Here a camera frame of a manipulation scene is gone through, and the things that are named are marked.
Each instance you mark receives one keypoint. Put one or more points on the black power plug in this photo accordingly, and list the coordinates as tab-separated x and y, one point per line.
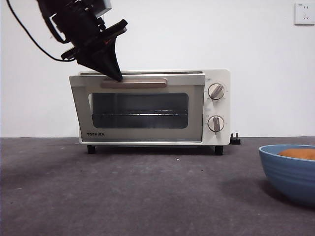
235	140

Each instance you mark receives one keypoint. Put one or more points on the pale grey camera box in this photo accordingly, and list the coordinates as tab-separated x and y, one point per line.
104	7

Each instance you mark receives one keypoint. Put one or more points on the cream Toshiba toaster oven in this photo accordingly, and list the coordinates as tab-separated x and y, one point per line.
219	76

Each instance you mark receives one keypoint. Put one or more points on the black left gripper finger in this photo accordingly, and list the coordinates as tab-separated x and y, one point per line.
93	60
113	61

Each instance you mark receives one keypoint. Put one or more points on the white wall socket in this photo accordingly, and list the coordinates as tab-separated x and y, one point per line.
305	13

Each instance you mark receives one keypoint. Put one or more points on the cream oven knob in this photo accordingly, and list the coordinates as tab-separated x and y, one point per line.
216	123
216	91

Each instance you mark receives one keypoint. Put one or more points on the blue ribbed bowl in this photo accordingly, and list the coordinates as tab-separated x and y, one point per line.
290	179

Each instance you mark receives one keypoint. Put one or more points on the brown potato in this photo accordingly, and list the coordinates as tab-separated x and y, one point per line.
300	153

